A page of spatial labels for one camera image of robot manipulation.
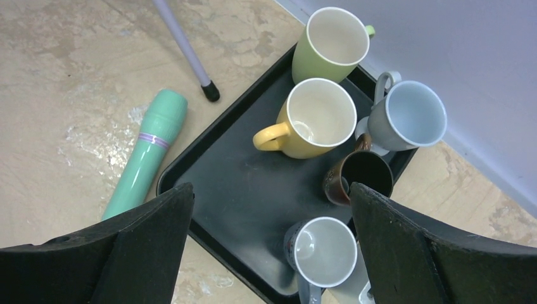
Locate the green cup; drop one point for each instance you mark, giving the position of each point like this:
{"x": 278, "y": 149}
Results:
{"x": 331, "y": 46}

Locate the black tray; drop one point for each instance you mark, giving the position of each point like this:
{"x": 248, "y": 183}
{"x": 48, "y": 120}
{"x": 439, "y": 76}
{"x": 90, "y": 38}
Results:
{"x": 245, "y": 199}

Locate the blue patterned mug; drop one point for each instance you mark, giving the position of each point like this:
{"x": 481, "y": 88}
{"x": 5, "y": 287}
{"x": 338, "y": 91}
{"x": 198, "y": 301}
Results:
{"x": 323, "y": 252}

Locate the white mug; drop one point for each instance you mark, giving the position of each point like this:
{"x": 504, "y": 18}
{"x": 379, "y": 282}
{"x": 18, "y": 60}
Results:
{"x": 406, "y": 114}

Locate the tripod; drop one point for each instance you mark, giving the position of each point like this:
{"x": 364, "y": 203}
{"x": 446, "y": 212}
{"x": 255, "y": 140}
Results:
{"x": 208, "y": 87}

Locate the teal cylinder toy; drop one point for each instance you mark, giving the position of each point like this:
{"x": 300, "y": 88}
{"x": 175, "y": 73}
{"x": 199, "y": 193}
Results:
{"x": 160, "y": 127}

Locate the yellow mug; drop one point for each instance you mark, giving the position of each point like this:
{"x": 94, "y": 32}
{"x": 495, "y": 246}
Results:
{"x": 317, "y": 116}

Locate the brown mug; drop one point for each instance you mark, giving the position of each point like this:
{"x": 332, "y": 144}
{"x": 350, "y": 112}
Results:
{"x": 361, "y": 166}

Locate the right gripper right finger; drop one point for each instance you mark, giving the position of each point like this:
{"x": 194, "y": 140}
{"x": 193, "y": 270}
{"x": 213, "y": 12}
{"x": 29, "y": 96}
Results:
{"x": 414, "y": 258}

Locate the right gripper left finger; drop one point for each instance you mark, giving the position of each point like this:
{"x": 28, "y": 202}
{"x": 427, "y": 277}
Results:
{"x": 133, "y": 257}

